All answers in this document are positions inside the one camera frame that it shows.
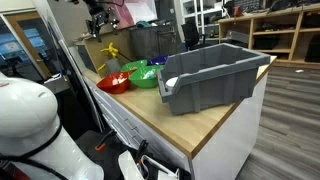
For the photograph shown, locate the grey plastic storage bin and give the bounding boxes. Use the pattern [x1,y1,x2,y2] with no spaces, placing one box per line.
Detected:
[156,42,272,116]

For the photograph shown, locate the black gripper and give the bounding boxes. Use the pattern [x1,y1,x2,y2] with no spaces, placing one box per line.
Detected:
[88,7,120,43]

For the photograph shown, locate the blue plastic bowl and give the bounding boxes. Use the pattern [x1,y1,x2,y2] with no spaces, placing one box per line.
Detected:
[147,54,170,67]

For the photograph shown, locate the red flat panel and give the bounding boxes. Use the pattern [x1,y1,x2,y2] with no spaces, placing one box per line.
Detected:
[112,0,158,30]

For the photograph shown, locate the wooden framed glass door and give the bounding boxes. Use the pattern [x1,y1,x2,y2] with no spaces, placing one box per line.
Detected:
[0,11,54,81]

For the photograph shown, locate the orange white patterned box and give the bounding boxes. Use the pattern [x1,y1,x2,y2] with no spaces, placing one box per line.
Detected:
[79,29,96,38]

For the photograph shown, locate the small green plastic bowl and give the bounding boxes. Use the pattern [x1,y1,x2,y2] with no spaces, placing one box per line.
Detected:
[119,59,148,73]

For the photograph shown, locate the wooden box with black panel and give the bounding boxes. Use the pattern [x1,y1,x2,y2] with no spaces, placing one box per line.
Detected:
[74,28,135,78]

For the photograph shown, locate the red plastic bowl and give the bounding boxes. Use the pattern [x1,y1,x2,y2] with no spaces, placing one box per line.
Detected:
[96,71,132,95]

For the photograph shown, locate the white orange small pieces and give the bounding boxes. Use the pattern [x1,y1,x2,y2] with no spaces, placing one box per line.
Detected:
[111,74,126,85]

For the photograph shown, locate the white drawer cabinet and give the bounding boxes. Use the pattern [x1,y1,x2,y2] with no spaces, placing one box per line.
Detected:
[82,73,270,180]

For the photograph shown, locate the large green plastic bowl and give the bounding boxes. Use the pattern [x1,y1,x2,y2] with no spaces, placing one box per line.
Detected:
[128,65,165,89]

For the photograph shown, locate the teal cloth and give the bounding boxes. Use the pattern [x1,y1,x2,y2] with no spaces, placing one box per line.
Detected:
[135,20,153,30]

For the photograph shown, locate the crumpled white blue wrapper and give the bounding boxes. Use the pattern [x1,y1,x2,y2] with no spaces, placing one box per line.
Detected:
[143,69,158,80]

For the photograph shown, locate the silver metal cylinder cup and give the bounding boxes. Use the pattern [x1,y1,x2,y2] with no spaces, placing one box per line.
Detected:
[105,58,122,75]

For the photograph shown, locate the white plastic bracket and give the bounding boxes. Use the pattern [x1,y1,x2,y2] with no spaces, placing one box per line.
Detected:
[117,149,180,180]

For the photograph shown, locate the black orange bar clamp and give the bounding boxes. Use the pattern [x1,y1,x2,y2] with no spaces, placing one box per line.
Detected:
[94,129,118,152]
[134,139,150,165]

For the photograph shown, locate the white shelving rack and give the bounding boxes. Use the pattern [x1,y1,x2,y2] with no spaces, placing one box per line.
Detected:
[179,0,225,39]

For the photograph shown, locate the black office chair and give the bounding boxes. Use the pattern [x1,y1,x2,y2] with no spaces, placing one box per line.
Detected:
[181,22,215,51]

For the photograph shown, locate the wooden shelf workbench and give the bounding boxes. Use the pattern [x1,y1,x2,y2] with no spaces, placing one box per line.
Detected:
[218,3,320,70]

